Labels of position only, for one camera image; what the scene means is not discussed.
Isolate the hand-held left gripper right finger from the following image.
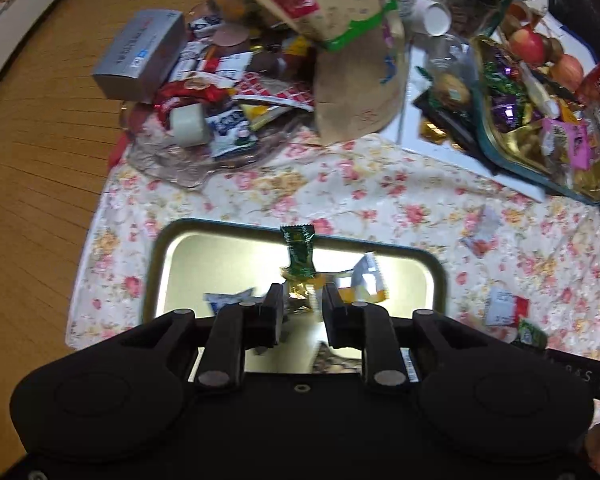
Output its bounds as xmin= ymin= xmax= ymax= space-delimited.
xmin=321 ymin=283 xmax=482 ymax=394

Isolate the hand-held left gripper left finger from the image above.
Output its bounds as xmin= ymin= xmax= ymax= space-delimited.
xmin=130 ymin=283 xmax=286 ymax=392

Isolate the gold foil candy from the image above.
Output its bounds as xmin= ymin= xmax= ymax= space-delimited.
xmin=280 ymin=277 xmax=322 ymax=314

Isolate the gold black patterned packet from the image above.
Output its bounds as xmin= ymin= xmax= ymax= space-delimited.
xmin=312 ymin=341 xmax=422 ymax=382

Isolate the blue white snack packet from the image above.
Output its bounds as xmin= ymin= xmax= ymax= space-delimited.
xmin=203 ymin=287 xmax=256 ymax=316

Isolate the silver yellow snack packet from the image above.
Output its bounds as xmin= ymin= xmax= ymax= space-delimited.
xmin=349 ymin=252 xmax=389 ymax=304

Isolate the green twist candy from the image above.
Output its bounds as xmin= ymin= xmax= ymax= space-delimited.
xmin=279 ymin=224 xmax=317 ymax=281

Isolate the yellow green snack packet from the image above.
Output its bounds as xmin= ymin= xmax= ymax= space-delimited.
xmin=517 ymin=319 xmax=549 ymax=349

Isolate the red white snack packet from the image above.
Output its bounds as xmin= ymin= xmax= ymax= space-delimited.
xmin=484 ymin=287 xmax=529 ymax=329

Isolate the floral tablecloth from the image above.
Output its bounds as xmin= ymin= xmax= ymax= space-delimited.
xmin=65 ymin=125 xmax=600 ymax=363

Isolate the clear glass plate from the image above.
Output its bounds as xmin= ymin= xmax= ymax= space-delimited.
xmin=124 ymin=124 xmax=282 ymax=189

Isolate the blue white milk candy packet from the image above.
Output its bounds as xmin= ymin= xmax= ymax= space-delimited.
xmin=207 ymin=109 xmax=259 ymax=159

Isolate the white tape roll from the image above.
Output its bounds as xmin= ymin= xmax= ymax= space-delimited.
xmin=168 ymin=103 xmax=212 ymax=148

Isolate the red checked snack packet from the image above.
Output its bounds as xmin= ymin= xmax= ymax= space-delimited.
xmin=232 ymin=72 xmax=315 ymax=111

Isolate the gold tin tray with candies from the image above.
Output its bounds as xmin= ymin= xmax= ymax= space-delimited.
xmin=472 ymin=34 xmax=600 ymax=207

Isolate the pink snack packet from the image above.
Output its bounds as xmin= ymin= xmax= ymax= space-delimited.
xmin=542 ymin=117 xmax=594 ymax=169

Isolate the kraft paper bag tree print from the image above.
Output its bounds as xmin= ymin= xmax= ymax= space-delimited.
xmin=239 ymin=0 xmax=412 ymax=144

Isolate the round cookie packet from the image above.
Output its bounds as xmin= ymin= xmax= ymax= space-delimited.
xmin=432 ymin=72 xmax=474 ymax=107

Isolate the small clear jar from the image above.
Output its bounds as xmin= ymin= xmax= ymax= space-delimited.
xmin=422 ymin=34 xmax=474 ymax=86

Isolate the pile of foil candies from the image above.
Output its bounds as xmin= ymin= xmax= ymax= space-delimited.
xmin=482 ymin=44 xmax=537 ymax=132

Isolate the grey cardboard box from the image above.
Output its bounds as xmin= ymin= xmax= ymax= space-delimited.
xmin=90 ymin=8 xmax=187 ymax=104

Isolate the pale red apple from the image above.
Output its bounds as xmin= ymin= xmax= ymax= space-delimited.
xmin=549 ymin=54 xmax=587 ymax=92

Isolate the small white cup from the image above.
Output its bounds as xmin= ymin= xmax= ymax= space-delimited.
xmin=422 ymin=0 xmax=453 ymax=37

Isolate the dark-lid jar of nuts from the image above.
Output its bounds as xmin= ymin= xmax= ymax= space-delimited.
xmin=442 ymin=0 xmax=504 ymax=39

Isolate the white shelf unit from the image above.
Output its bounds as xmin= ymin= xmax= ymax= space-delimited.
xmin=0 ymin=0 xmax=97 ymax=107

